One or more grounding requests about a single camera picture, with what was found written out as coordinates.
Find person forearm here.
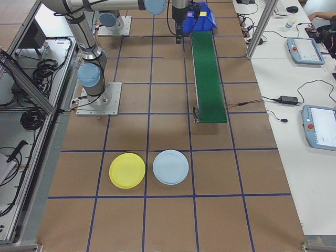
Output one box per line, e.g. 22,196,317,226
307,11,336,21

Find light blue plastic plate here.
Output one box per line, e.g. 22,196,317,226
152,149,190,186

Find yellow plastic plate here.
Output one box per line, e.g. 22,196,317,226
109,152,146,189

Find blue plastic storage bin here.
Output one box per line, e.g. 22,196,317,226
182,1,218,35

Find green conveyor belt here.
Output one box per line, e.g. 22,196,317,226
189,30,228,124

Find grey-blue teach pendant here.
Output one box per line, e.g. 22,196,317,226
287,36,326,66
300,104,336,152

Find black control box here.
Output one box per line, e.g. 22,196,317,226
16,19,48,56

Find white side desk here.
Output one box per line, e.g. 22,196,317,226
232,0,336,237

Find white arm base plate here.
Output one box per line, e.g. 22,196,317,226
97,16,132,37
76,81,123,116

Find aluminium profile post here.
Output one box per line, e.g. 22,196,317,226
246,0,279,60

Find red black conveyor wires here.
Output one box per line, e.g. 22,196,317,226
225,99,264,108

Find black cable coil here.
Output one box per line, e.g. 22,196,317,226
31,59,66,89
20,108,46,131

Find metal bar frame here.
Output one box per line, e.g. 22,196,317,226
0,0,91,246

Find black tool handle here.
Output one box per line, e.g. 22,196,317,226
6,140,28,162

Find aluminium table corner bracket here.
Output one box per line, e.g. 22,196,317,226
300,236,336,252

